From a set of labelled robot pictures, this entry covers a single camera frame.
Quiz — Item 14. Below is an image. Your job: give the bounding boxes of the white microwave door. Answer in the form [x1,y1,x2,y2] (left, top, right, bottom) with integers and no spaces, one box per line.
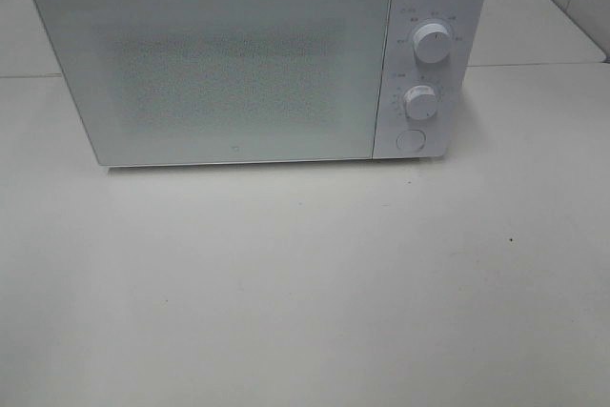
[34,0,389,167]

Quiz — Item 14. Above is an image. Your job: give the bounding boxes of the white timer knob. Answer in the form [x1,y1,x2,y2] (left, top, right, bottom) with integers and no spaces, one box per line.
[402,85,440,121]

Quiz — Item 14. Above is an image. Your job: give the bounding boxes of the round white door button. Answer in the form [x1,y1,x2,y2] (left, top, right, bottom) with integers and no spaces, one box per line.
[396,130,426,153]

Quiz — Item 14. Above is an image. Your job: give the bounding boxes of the upper white power knob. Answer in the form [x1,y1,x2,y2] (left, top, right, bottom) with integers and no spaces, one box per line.
[413,22,452,64]

